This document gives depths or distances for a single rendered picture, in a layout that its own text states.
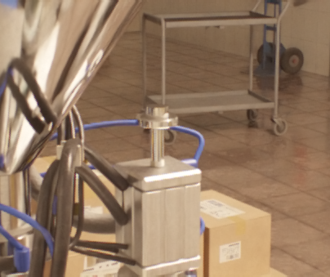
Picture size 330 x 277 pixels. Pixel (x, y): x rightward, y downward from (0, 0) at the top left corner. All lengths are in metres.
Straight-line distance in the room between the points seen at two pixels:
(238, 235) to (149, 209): 3.04
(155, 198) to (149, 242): 0.03
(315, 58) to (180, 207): 8.62
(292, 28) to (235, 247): 6.01
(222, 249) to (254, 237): 0.16
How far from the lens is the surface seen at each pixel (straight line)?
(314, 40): 9.25
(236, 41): 10.36
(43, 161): 3.58
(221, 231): 3.62
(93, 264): 3.38
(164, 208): 0.65
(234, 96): 7.02
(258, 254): 3.78
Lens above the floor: 1.59
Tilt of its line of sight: 14 degrees down
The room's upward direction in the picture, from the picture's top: straight up
